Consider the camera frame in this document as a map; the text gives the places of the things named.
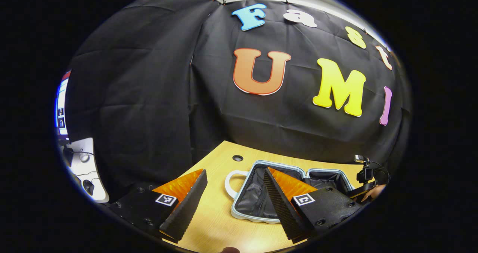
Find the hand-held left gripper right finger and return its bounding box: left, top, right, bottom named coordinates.
left=263, top=168, right=363, bottom=244

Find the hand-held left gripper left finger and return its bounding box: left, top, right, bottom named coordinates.
left=108, top=169, right=208, bottom=244

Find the light blue suitcase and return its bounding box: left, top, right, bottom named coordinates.
left=224, top=160, right=355, bottom=224

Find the white side table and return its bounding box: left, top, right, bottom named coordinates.
left=60, top=137, right=109, bottom=203

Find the monitor screen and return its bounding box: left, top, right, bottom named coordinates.
left=55, top=70, right=72, bottom=138

